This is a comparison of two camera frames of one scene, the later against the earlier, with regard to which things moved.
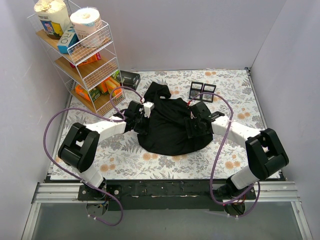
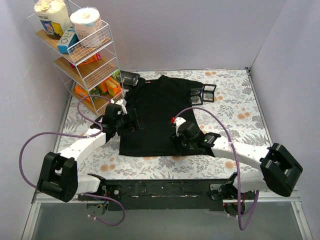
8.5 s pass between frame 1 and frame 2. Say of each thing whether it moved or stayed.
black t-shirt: moved
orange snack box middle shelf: stayed
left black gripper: moved
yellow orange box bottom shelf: stayed
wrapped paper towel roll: stayed
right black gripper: moved
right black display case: stayed
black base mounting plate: stayed
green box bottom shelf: stayed
